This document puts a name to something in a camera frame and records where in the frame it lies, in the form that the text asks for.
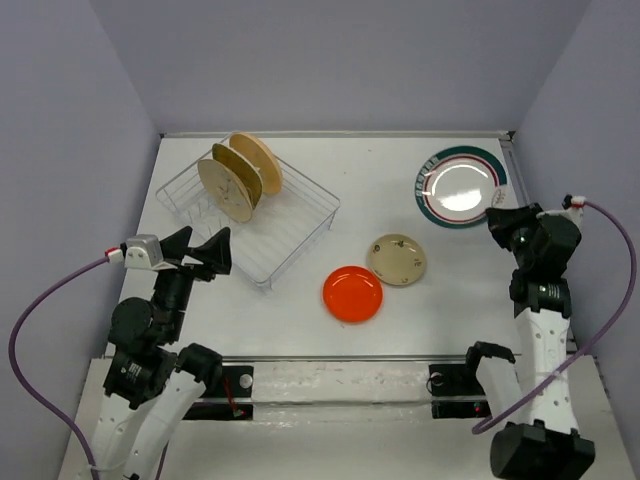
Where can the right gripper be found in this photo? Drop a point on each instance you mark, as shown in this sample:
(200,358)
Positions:
(511,223)

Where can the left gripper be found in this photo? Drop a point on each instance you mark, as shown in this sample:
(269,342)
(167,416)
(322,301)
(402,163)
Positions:
(189,267)

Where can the beige floral plate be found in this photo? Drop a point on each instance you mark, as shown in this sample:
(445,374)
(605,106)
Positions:
(226,189)

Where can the white green-rimmed plate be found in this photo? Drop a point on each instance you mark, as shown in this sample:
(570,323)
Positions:
(454,187)

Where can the woven bamboo tray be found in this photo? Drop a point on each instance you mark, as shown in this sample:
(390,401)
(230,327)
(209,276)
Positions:
(242,168)

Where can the white wire dish rack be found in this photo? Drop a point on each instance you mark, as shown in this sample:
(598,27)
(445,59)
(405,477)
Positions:
(282,227)

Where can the tan round plate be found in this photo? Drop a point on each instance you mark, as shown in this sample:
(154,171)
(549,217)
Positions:
(262,158)

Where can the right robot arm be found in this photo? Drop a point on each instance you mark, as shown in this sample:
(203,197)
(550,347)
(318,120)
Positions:
(536,432)

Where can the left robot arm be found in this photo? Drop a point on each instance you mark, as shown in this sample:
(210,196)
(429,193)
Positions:
(148,389)

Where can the small cream plate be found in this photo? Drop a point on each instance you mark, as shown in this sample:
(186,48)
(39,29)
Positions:
(397,260)

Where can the orange plate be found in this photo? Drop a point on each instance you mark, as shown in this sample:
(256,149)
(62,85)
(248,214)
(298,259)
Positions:
(352,294)

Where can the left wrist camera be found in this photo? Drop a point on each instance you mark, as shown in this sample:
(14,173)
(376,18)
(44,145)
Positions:
(143,252)

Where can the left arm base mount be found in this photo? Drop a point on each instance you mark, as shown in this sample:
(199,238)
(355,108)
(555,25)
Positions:
(229,400)

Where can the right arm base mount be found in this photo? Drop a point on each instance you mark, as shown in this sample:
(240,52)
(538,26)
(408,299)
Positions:
(456,393)

